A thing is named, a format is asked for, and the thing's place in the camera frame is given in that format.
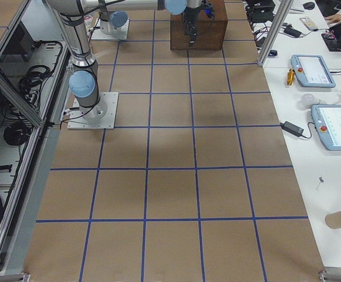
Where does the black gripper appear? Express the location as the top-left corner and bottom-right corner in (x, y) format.
(182, 6), (214, 46)

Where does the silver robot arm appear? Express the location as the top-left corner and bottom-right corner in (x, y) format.
(48, 1), (215, 129)
(99, 11), (129, 35)

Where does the dark wooden drawer cabinet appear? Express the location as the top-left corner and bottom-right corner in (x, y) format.
(170, 1), (228, 51)

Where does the white smartphone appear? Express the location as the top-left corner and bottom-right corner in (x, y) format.
(299, 16), (318, 31)

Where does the far teach pendant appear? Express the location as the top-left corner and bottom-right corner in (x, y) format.
(291, 55), (336, 88)

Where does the teach pendant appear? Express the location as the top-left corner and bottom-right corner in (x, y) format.
(291, 55), (336, 88)
(310, 105), (341, 151)

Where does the white light bulb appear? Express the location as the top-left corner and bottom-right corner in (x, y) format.
(298, 93), (327, 110)

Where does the black power adapter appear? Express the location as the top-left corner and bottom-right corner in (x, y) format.
(280, 121), (304, 137)

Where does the near teach pendant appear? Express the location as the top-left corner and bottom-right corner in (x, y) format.
(310, 105), (341, 151)

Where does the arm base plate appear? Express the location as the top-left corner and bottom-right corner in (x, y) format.
(92, 19), (130, 41)
(67, 92), (119, 130)

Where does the aluminium frame post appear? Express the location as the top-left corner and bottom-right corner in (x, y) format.
(258, 0), (293, 66)

